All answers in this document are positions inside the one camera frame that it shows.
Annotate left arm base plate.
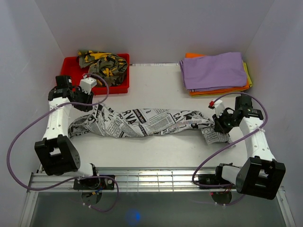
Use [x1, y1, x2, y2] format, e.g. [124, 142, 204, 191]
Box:
[73, 175, 116, 191]

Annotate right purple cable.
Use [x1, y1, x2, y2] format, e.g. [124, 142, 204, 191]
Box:
[192, 92, 268, 206]

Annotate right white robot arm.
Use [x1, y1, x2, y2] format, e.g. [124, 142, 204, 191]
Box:
[209, 94, 286, 200]

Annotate aluminium mounting rail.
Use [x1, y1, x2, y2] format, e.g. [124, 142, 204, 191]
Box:
[28, 168, 236, 192]

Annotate newspaper print trousers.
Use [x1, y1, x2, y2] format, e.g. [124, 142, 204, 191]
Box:
[68, 104, 232, 144]

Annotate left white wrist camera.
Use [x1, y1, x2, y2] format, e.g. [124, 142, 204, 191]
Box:
[80, 77, 97, 95]

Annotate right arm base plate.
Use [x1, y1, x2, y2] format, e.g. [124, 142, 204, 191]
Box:
[196, 174, 233, 189]

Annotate folded orange trousers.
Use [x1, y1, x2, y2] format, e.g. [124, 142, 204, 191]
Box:
[184, 52, 251, 97]

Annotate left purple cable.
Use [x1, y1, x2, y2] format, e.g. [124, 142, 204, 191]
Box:
[6, 73, 120, 212]

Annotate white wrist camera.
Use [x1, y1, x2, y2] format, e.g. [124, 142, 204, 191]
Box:
[208, 99, 225, 117]
[80, 77, 97, 95]

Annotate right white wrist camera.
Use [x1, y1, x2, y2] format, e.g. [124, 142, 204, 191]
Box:
[208, 99, 225, 117]

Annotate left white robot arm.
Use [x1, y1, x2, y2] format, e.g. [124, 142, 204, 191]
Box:
[35, 75, 100, 189]

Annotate red plastic bin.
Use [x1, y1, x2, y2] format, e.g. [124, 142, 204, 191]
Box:
[61, 53, 130, 94]

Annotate camouflage trousers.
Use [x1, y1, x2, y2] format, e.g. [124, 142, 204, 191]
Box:
[77, 50, 128, 87]

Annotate folded purple trousers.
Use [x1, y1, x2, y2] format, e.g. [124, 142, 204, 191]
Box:
[179, 52, 248, 91]

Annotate folded yellow trousers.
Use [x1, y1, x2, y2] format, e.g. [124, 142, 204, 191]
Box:
[243, 62, 253, 88]

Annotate purple cable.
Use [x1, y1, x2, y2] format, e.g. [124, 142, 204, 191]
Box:
[192, 92, 268, 206]
[6, 73, 120, 212]

